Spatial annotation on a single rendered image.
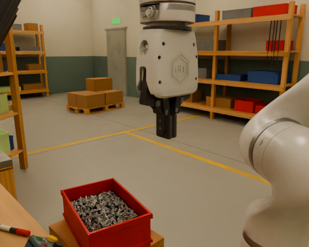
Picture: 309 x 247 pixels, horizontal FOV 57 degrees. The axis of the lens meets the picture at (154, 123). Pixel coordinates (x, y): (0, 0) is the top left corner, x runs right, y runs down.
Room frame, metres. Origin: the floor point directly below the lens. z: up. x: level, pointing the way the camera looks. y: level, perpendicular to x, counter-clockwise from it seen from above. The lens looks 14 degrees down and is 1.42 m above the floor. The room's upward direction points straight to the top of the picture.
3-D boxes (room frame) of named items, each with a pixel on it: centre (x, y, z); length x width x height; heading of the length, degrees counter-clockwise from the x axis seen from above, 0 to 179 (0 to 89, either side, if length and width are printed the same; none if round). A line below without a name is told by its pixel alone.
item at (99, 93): (7.10, 1.47, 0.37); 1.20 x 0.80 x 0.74; 139
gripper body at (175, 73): (0.46, -0.02, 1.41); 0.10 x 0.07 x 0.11; 133
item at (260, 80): (6.16, -1.40, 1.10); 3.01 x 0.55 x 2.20; 41
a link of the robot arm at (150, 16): (0.46, -0.02, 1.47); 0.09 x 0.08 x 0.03; 133
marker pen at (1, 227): (0.74, 0.42, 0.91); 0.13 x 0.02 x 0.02; 72
